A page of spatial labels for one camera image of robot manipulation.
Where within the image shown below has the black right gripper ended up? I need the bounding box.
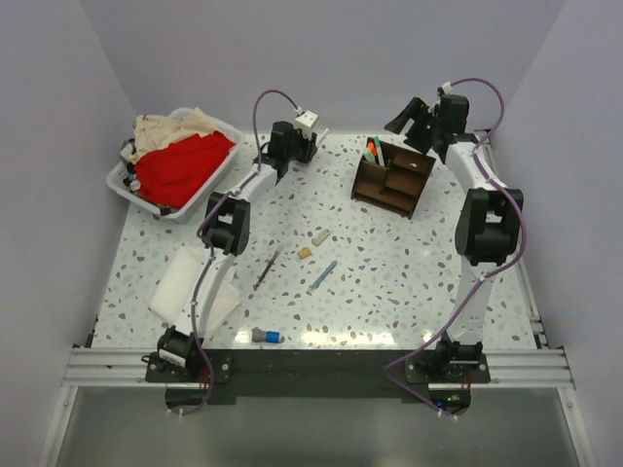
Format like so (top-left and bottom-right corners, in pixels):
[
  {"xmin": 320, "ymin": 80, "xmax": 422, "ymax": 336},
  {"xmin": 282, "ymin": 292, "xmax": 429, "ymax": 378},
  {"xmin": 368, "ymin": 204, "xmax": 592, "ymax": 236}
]
[{"xmin": 384, "ymin": 98, "xmax": 442, "ymax": 156}]

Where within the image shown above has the teal capped white marker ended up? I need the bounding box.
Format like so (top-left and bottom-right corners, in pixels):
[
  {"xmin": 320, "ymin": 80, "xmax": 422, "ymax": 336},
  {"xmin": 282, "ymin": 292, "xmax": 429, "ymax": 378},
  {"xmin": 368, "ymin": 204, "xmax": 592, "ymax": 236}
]
[{"xmin": 374, "ymin": 136, "xmax": 385, "ymax": 167}]

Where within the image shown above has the orange highlighter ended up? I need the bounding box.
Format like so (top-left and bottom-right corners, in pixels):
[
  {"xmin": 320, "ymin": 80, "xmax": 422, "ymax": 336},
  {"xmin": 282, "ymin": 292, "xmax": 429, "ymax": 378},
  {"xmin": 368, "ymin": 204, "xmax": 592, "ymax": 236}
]
[{"xmin": 367, "ymin": 138, "xmax": 379, "ymax": 162}]

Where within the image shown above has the beige eraser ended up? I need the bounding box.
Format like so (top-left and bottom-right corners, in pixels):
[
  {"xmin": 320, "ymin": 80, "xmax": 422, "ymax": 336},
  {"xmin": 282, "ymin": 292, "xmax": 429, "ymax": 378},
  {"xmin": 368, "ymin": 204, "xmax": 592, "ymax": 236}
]
[{"xmin": 311, "ymin": 230, "xmax": 330, "ymax": 246}]

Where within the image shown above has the purple black pen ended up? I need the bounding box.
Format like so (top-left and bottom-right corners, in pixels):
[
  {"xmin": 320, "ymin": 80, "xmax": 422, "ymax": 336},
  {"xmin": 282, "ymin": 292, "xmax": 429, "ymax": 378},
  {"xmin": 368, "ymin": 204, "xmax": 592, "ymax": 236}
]
[{"xmin": 253, "ymin": 243, "xmax": 283, "ymax": 291}]

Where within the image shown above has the blue pen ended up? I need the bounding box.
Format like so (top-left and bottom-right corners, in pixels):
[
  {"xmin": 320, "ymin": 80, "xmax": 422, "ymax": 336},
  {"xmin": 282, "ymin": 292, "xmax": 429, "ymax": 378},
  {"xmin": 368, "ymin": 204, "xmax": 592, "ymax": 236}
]
[{"xmin": 307, "ymin": 260, "xmax": 338, "ymax": 294}]

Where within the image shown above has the grey blue cylinder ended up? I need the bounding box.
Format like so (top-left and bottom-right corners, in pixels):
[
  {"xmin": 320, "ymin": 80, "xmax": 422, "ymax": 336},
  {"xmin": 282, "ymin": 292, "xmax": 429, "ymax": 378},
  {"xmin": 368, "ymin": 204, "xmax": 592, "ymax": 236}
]
[{"xmin": 251, "ymin": 328, "xmax": 281, "ymax": 344}]

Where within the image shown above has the green capped white marker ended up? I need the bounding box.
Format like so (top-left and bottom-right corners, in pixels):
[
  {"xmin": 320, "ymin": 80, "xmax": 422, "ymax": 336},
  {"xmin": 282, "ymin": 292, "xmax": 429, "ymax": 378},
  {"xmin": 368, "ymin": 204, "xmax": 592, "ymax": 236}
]
[{"xmin": 316, "ymin": 127, "xmax": 331, "ymax": 144}]

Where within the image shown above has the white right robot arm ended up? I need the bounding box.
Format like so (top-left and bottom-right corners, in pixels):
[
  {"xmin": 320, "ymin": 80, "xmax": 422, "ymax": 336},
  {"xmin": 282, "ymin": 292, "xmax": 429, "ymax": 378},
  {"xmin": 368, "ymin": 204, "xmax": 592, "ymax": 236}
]
[{"xmin": 385, "ymin": 91, "xmax": 525, "ymax": 382}]

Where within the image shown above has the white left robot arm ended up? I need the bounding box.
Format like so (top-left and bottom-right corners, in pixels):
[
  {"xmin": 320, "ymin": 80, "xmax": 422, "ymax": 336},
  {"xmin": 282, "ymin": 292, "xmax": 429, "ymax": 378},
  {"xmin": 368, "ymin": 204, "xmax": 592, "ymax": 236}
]
[{"xmin": 148, "ymin": 111, "xmax": 319, "ymax": 381}]

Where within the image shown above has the light green highlighter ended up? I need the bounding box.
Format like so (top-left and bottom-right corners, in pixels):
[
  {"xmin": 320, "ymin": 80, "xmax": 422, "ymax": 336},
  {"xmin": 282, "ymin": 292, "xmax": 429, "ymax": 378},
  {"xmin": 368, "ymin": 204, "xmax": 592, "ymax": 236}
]
[{"xmin": 363, "ymin": 148, "xmax": 376, "ymax": 163}]

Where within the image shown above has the brown wooden desk organizer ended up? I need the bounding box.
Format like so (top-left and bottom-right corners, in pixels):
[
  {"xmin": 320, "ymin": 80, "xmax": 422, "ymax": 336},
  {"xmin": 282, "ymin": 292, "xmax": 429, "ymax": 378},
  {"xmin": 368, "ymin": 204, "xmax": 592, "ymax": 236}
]
[{"xmin": 350, "ymin": 140, "xmax": 435, "ymax": 219}]

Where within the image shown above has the small tan sharpener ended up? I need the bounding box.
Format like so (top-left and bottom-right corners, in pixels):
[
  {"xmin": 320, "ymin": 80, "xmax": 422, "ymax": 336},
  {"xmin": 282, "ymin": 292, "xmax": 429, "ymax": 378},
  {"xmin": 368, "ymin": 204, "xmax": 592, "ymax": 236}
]
[{"xmin": 298, "ymin": 248, "xmax": 312, "ymax": 259}]

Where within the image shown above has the red cloth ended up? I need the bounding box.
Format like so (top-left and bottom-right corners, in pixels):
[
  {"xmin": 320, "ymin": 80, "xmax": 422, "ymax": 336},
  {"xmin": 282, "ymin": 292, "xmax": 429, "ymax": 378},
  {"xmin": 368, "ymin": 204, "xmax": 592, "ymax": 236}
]
[{"xmin": 134, "ymin": 131, "xmax": 235, "ymax": 209}]

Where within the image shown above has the beige cloth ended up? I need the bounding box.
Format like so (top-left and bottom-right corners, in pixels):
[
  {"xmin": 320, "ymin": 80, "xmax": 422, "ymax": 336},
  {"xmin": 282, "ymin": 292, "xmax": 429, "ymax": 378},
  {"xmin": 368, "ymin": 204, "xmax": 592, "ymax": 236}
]
[{"xmin": 129, "ymin": 107, "xmax": 219, "ymax": 163}]

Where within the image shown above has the white folded cloth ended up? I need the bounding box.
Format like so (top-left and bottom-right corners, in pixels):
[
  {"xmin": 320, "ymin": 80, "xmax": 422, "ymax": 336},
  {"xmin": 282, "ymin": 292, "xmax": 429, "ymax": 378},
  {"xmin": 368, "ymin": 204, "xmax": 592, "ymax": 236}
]
[{"xmin": 148, "ymin": 245, "xmax": 240, "ymax": 339}]

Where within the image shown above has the white plastic basket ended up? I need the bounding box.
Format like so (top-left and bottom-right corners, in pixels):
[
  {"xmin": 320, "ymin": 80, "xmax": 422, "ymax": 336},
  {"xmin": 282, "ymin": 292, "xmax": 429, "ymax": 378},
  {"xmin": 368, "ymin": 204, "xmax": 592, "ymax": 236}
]
[{"xmin": 106, "ymin": 117, "xmax": 243, "ymax": 224}]

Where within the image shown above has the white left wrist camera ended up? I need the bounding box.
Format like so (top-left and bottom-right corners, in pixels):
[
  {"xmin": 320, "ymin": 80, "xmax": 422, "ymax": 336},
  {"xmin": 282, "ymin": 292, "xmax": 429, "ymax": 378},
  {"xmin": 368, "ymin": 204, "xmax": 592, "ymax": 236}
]
[{"xmin": 293, "ymin": 110, "xmax": 319, "ymax": 139}]

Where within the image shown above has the aluminium right side rail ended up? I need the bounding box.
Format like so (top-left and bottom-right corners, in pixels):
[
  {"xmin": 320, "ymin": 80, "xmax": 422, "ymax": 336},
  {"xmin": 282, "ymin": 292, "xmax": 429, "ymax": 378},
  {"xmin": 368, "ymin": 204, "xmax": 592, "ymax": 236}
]
[{"xmin": 468, "ymin": 130, "xmax": 538, "ymax": 319}]

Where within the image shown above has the aluminium rail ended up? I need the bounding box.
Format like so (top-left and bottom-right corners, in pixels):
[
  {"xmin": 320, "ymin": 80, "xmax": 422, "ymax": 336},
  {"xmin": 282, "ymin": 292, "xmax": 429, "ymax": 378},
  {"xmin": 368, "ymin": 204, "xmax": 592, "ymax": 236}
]
[
  {"xmin": 61, "ymin": 348, "xmax": 574, "ymax": 388},
  {"xmin": 468, "ymin": 130, "xmax": 538, "ymax": 319}
]

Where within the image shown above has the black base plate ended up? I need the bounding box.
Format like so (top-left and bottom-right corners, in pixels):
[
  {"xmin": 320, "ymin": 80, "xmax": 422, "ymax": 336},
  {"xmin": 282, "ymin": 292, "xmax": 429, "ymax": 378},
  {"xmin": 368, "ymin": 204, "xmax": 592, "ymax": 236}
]
[{"xmin": 141, "ymin": 349, "xmax": 492, "ymax": 409}]

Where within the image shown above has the aluminium front rail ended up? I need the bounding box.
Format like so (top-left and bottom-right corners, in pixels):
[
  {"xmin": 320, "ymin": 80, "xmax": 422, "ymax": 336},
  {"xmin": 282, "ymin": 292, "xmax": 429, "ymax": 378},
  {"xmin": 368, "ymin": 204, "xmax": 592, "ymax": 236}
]
[{"xmin": 61, "ymin": 348, "xmax": 574, "ymax": 388}]

